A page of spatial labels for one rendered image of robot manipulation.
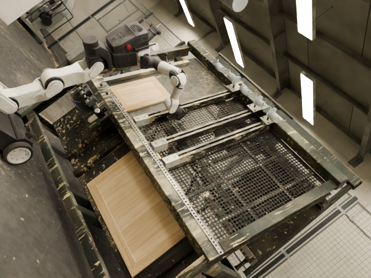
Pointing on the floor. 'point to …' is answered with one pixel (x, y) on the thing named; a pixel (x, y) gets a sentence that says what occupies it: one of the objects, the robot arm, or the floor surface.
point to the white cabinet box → (15, 9)
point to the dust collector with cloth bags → (46, 16)
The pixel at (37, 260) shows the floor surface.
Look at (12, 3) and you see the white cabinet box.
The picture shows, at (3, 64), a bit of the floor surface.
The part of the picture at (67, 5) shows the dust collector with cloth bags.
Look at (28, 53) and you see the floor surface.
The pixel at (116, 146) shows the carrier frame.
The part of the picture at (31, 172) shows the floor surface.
